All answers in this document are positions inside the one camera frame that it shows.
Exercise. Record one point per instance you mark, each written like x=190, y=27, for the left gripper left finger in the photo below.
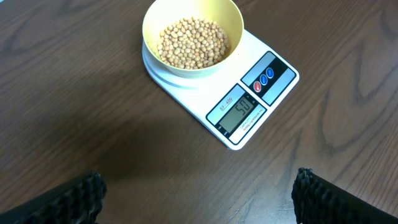
x=79, y=200

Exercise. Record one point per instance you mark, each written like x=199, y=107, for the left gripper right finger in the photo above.
x=317, y=201

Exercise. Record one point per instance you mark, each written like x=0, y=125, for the white kitchen scale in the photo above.
x=234, y=101

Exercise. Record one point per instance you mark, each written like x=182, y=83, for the soybeans in bowl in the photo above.
x=193, y=44

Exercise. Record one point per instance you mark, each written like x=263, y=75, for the yellow bowl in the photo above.
x=163, y=12

